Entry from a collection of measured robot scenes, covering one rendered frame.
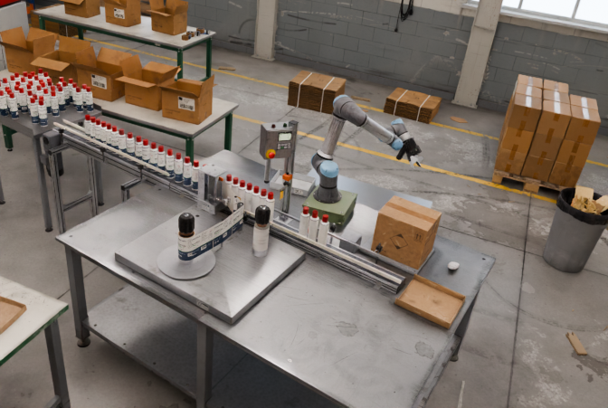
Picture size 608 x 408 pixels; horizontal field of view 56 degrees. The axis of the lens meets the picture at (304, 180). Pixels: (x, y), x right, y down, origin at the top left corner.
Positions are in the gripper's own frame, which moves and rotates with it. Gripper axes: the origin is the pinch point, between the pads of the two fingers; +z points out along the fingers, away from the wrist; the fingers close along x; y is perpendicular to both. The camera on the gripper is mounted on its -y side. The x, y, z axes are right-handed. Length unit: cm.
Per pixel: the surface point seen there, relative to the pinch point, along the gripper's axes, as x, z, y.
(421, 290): -73, 64, -5
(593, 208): 148, 87, 70
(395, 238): -64, 33, -9
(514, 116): 245, -15, 37
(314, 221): -85, 5, -40
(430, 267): -50, 57, -3
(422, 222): -61, 31, 9
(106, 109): -17, -164, -216
